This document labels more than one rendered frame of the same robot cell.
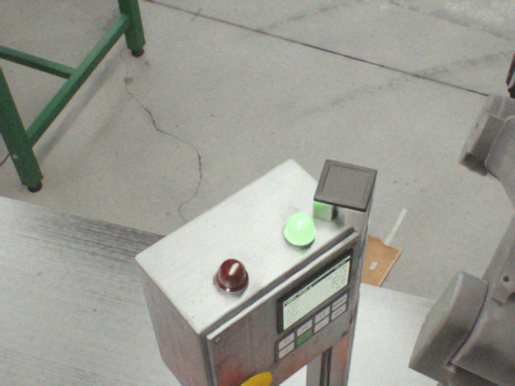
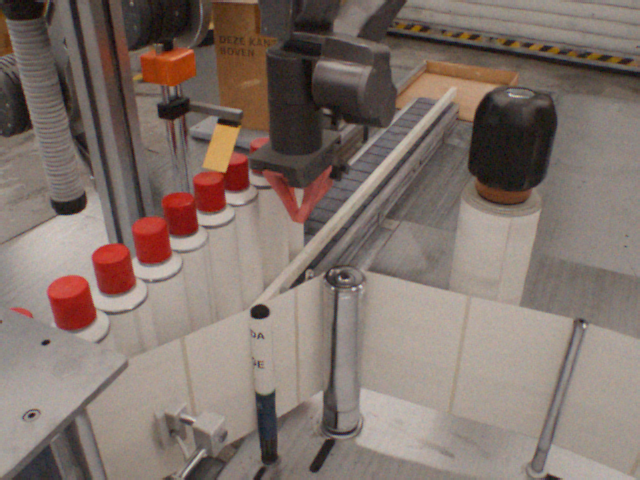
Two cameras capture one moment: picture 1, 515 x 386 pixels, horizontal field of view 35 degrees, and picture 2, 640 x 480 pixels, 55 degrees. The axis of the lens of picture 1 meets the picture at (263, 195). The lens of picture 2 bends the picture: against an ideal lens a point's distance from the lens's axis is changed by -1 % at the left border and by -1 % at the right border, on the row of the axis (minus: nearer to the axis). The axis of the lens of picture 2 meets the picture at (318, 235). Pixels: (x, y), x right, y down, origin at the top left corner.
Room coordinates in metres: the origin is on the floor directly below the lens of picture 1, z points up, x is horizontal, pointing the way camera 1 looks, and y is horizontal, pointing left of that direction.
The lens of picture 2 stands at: (0.10, 0.56, 1.39)
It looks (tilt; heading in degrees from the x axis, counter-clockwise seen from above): 33 degrees down; 277
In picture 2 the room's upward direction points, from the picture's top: straight up
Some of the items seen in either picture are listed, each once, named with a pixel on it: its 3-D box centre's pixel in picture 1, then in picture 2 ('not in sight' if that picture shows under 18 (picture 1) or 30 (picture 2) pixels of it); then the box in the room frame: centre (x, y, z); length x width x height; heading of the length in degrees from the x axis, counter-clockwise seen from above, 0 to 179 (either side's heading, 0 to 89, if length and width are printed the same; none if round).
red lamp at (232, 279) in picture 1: (231, 273); not in sight; (0.34, 0.03, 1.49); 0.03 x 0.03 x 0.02
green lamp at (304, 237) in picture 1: (300, 227); not in sight; (0.38, -0.03, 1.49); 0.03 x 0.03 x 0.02
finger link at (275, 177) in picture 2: not in sight; (302, 182); (0.20, -0.07, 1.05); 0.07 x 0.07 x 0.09; 71
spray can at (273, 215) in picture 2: not in sight; (267, 217); (0.25, -0.10, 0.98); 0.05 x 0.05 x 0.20
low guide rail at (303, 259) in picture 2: not in sight; (363, 192); (0.14, -0.33, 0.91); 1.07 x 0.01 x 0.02; 71
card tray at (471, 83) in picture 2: not in sight; (455, 89); (-0.05, -1.01, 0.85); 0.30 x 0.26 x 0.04; 71
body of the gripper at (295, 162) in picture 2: not in sight; (296, 128); (0.20, -0.06, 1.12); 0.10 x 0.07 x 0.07; 71
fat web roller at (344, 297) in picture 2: not in sight; (342, 356); (0.13, 0.13, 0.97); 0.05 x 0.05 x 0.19
